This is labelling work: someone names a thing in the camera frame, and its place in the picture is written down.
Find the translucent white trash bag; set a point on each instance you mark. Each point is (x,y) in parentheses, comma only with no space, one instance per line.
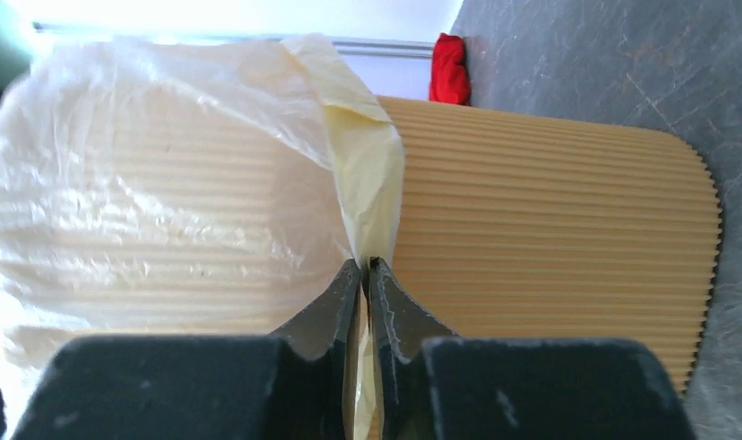
(173,189)

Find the red cloth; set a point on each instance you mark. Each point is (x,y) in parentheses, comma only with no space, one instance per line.
(449,78)

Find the yellow plastic trash bin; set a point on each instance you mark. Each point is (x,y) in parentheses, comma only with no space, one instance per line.
(527,226)

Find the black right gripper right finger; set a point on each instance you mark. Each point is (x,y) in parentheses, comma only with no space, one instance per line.
(434,384)

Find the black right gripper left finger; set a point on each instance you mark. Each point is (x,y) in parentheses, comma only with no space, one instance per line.
(289,384)

